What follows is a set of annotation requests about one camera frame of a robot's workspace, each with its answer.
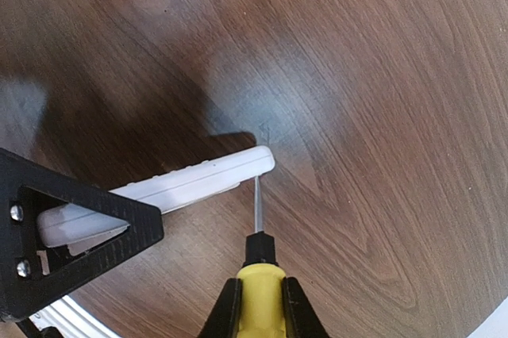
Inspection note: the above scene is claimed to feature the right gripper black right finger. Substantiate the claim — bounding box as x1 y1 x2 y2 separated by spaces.
282 277 330 338

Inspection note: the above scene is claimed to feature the white remote control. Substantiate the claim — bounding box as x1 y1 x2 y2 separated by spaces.
37 146 275 256

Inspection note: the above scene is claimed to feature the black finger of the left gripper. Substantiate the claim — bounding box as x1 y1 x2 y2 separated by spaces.
1 149 164 322

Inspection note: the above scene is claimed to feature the yellow handled screwdriver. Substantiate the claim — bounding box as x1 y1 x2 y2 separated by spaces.
237 176 286 337

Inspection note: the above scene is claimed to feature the front aluminium rail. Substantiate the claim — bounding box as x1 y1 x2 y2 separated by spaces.
29 296 120 338

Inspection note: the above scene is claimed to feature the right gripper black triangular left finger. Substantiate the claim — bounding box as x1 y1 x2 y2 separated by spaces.
198 278 242 338

